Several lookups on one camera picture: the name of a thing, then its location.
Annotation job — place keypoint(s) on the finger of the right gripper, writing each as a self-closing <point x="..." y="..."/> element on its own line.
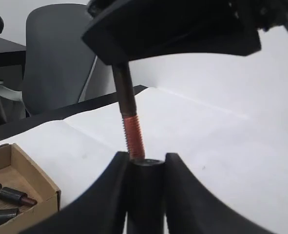
<point x="173" y="36"/>

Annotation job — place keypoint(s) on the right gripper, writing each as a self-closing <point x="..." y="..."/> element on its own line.
<point x="268" y="12"/>

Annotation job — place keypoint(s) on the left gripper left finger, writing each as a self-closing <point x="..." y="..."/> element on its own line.
<point x="102" y="207"/>

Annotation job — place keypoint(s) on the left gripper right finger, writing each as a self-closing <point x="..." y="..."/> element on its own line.
<point x="190" y="207"/>

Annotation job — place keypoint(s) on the black cylindrical sleeve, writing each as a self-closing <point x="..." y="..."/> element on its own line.
<point x="12" y="194"/>
<point x="146" y="192"/>
<point x="2" y="214"/>

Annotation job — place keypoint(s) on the dark bolt with copper thread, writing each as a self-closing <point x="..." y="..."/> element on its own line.
<point x="28" y="201"/>
<point x="128" y="97"/>

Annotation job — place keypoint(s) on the brown cardboard box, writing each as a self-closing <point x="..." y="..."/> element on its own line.
<point x="19" y="175"/>

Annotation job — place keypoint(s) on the grey chair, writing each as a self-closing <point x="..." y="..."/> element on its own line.
<point x="58" y="61"/>

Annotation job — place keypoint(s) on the black desk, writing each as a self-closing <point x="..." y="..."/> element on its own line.
<point x="5" y="52"/>

